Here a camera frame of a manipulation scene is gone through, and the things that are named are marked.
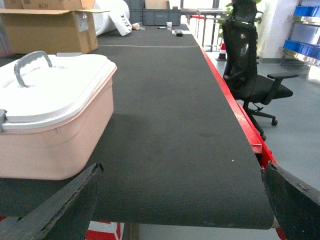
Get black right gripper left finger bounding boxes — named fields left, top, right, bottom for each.
left=0, top=163, right=104, bottom=240

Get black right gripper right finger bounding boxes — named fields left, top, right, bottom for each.
left=261, top=161, right=320, bottom=240

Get pink plastic storage box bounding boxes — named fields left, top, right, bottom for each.
left=0, top=64, right=117, bottom=180

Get white box lid grey handle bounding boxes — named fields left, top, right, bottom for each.
left=0, top=54, right=117, bottom=132

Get brown cardboard box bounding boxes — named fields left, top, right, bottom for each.
left=0, top=0, right=110, bottom=54

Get blue bins on far rack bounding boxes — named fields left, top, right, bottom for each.
left=283, top=4, right=320, bottom=61

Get far stainless steel shelf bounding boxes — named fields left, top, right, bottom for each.
left=278, top=0, right=320, bottom=68

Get red white traffic cone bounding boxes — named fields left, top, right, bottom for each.
left=215, top=42, right=227, bottom=62

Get black office chair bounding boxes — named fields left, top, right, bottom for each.
left=221, top=0, right=300, bottom=142

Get potted green plant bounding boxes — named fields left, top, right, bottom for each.
left=218, top=0, right=264, bottom=38

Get grey plastic crate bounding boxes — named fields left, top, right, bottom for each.
left=142, top=9, right=182, bottom=26

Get small white cup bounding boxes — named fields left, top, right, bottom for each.
left=166, top=21, right=172, bottom=30

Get red metal frame table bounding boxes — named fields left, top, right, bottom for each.
left=0, top=23, right=287, bottom=240

